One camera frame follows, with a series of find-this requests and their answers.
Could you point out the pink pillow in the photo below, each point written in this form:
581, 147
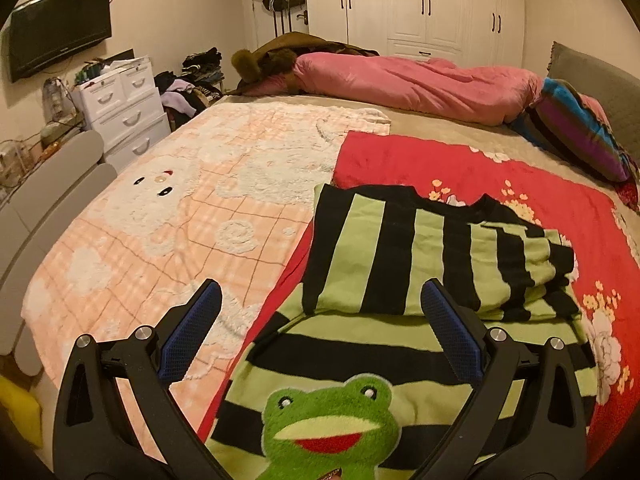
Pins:
595, 110

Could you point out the red floral blanket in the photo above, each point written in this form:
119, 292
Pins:
450, 160

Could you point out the dark red patterned cloth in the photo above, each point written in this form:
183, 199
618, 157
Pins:
629, 195

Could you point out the white wardrobe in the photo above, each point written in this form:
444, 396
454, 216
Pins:
400, 5

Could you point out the green black striped frog sweater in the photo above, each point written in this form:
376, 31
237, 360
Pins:
390, 260

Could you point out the white drawer unit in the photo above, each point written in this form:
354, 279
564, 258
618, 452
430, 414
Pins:
125, 110

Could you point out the colourful striped pillow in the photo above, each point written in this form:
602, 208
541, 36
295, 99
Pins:
575, 130

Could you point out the pile of clothes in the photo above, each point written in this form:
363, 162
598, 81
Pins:
187, 90

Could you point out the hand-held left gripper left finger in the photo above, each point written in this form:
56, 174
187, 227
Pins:
192, 330

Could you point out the pink plaid fluffy blanket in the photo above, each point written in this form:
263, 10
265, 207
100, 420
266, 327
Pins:
175, 240

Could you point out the white door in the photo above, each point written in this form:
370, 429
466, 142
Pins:
265, 27

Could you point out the bed with beige sheet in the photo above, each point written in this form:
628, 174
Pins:
450, 127

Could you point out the grey padded headboard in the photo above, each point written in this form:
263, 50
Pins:
595, 70

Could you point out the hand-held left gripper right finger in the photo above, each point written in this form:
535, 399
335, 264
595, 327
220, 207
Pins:
452, 335

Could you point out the brown fur-trimmed coat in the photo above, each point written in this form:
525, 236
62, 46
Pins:
280, 52

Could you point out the grey padded footboard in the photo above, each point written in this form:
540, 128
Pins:
50, 190

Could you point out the pink duvet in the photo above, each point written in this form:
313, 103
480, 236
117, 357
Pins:
425, 85

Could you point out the cluttered side table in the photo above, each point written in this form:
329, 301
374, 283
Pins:
50, 110

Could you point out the yellow object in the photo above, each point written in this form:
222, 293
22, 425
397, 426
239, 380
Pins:
17, 410

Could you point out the black wall television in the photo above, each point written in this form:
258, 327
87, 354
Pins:
60, 30

